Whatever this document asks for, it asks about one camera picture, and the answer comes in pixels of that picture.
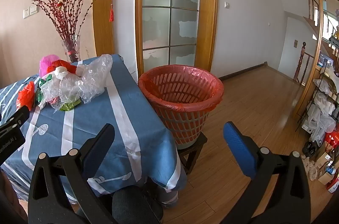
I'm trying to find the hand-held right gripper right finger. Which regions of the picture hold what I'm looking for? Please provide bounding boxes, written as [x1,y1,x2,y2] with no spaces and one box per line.
[220,122,311,224]

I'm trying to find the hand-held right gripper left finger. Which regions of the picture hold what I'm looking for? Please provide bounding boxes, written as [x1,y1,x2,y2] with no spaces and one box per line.
[28,123,115,224]

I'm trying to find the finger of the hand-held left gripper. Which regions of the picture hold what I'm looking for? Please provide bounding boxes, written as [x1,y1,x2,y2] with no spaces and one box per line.
[0,105,30,133]

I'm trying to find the clear bubble wrap sheet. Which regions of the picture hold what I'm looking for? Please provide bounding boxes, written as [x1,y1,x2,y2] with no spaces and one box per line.
[40,54,113,111]

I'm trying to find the red plastic waste basket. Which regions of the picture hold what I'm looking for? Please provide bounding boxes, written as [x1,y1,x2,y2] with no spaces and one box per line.
[138,64,224,150]

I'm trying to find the orange-red crumpled plastic bag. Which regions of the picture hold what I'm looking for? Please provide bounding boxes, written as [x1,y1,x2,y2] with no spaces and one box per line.
[16,81,36,111]

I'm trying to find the dark green foil wrapper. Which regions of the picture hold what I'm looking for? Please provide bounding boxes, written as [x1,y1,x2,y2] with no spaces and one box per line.
[35,75,53,108]

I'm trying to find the dark wooden stool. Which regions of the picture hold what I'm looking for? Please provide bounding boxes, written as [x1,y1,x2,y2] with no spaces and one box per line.
[177,131,208,176]

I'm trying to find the blue white striped tablecloth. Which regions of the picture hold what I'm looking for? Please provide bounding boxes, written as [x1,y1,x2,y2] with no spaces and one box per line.
[0,54,187,208]

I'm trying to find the light green plastic wrapper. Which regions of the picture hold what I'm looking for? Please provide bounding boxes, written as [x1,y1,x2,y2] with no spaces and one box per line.
[59,99,81,111]

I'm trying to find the pink plastic bag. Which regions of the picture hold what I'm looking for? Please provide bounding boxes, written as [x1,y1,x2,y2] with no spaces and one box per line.
[39,54,62,79]

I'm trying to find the white crumpled paper wad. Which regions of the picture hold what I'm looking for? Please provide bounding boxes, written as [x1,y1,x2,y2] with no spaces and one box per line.
[54,67,70,80]

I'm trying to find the red plastic bag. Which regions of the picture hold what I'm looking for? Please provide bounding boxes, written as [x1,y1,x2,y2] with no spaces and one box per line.
[47,60,78,75]

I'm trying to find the clear glass vase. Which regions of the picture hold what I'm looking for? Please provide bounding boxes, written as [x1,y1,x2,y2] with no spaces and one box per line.
[62,35,81,64]

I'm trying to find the brown cardboard box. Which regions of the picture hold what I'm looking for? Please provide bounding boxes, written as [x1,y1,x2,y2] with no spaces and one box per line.
[316,152,335,169]

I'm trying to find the white plastic bags pile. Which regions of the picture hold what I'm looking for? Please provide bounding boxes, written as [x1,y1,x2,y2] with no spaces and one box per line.
[304,78,337,142]

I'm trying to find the red shopping bag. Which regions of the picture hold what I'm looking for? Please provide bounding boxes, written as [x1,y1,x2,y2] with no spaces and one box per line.
[324,131,339,156]

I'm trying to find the black metal shelf rack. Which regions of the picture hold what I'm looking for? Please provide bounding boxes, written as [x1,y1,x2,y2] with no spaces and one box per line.
[296,69,339,134]

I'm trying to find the red white carton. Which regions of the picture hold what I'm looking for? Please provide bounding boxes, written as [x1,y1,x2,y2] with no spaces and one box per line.
[326,176,339,193]

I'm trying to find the red berry branches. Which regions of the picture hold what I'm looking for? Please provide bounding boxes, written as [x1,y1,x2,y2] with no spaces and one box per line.
[32,0,105,55]

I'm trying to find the frosted glass door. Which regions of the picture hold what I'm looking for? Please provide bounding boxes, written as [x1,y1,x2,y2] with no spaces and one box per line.
[142,0,202,74]

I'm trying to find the stair railing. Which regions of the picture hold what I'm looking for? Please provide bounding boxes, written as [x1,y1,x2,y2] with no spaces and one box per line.
[303,0,320,27]

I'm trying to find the wooden stair newel post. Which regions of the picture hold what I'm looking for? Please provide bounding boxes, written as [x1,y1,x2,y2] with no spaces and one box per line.
[293,41,308,82]

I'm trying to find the white wall socket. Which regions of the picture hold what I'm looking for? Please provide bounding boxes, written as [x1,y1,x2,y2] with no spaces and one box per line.
[22,5,39,19]

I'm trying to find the wooden partition frame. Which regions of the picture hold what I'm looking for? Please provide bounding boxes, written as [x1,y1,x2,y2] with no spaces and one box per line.
[292,0,339,119]

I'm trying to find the wooden wall trim post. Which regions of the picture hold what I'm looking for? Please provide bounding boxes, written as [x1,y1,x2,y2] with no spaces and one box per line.
[92,0,117,58]

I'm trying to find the wooden door frame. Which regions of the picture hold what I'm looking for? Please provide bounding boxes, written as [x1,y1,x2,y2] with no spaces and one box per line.
[135,0,219,79]

